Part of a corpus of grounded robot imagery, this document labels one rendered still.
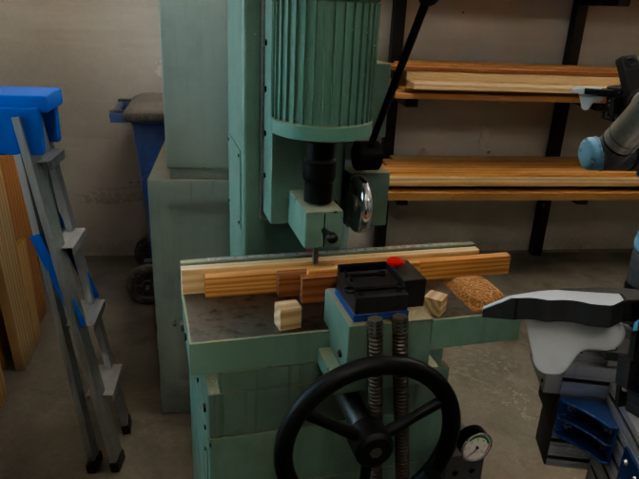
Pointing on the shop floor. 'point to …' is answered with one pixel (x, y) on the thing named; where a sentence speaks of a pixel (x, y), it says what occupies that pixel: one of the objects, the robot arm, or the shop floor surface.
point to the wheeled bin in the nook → (128, 110)
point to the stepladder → (108, 371)
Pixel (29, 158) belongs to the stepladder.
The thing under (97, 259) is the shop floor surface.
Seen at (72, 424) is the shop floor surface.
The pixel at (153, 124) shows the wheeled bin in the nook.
